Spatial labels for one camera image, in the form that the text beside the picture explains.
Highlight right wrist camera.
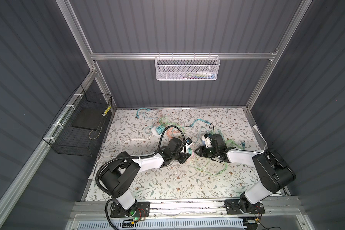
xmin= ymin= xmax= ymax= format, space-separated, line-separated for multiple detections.
xmin=202 ymin=134 xmax=212 ymax=148

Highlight white wire basket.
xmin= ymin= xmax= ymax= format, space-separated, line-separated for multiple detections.
xmin=154 ymin=55 xmax=220 ymax=81

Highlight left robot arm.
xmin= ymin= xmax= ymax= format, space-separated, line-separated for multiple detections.
xmin=95 ymin=138 xmax=193 ymax=212

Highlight black corrugated cable conduit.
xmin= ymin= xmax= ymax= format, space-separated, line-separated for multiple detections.
xmin=95 ymin=125 xmax=186 ymax=196

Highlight black wire basket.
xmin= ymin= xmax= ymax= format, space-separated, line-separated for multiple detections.
xmin=43 ymin=86 xmax=113 ymax=157

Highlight green multi-head cable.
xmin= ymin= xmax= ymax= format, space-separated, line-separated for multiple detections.
xmin=218 ymin=129 xmax=246 ymax=173

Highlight teal charging cable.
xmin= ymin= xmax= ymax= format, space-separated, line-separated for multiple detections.
xmin=189 ymin=119 xmax=212 ymax=130

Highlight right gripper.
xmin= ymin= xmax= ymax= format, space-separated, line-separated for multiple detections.
xmin=195 ymin=145 xmax=219 ymax=158

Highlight white power strip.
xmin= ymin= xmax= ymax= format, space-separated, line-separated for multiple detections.
xmin=151 ymin=126 xmax=161 ymax=137

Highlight teal multi-head cable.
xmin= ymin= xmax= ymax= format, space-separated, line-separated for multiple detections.
xmin=136 ymin=107 xmax=162 ymax=119

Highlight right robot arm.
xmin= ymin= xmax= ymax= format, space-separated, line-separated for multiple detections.
xmin=194 ymin=134 xmax=296 ymax=209

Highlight white power plug cable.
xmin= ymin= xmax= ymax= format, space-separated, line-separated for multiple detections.
xmin=251 ymin=124 xmax=269 ymax=153

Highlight teal charger on white strip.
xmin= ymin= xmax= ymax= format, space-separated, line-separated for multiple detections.
xmin=156 ymin=125 xmax=165 ymax=135

